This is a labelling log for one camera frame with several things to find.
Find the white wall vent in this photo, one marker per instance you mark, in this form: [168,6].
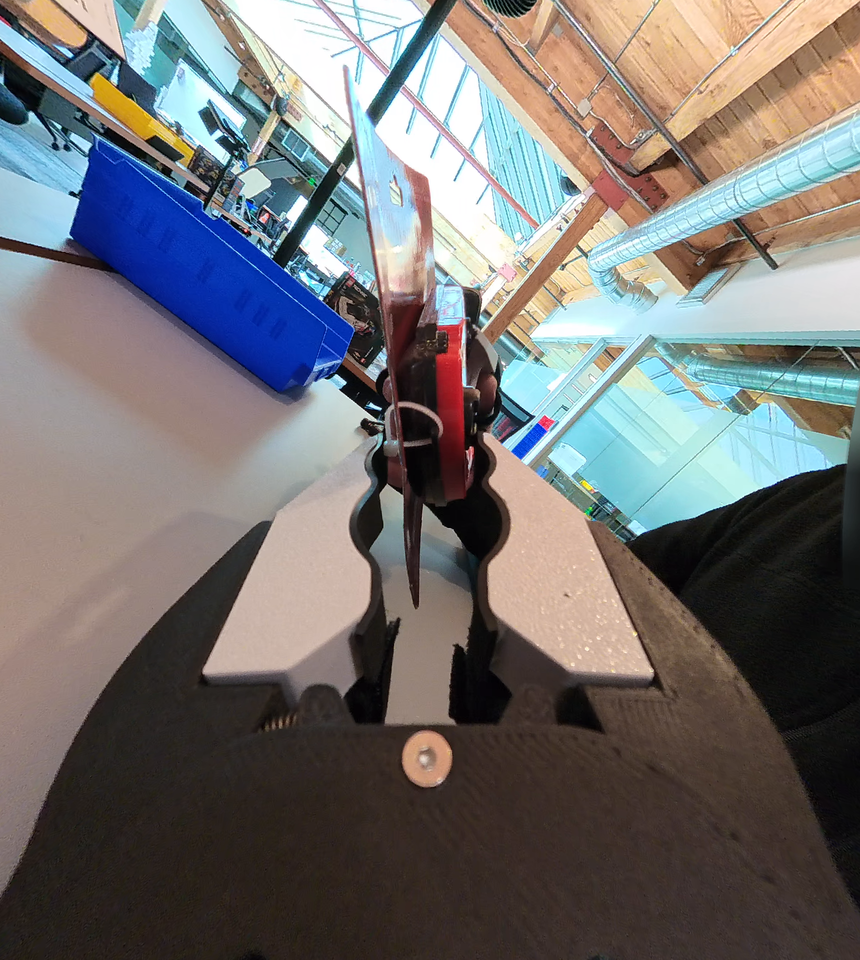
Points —
[707,285]

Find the person's black jacket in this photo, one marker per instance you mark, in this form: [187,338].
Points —
[775,637]

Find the silver spiral duct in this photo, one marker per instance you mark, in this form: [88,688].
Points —
[775,165]
[775,379]

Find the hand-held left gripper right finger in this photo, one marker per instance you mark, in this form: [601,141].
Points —
[557,600]

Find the yellow plastic bin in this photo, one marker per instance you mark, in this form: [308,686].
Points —
[137,120]

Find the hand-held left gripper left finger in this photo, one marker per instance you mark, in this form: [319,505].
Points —
[302,592]

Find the red water game toy card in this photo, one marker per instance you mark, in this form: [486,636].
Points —
[400,247]

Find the blue plastic bin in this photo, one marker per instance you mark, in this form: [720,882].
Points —
[197,255]

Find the long wooden edged desk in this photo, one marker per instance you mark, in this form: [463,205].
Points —
[62,82]

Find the black printed box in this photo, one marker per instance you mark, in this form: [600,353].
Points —
[355,315]
[212,172]

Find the black steel pillar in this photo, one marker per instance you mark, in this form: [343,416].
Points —
[407,52]

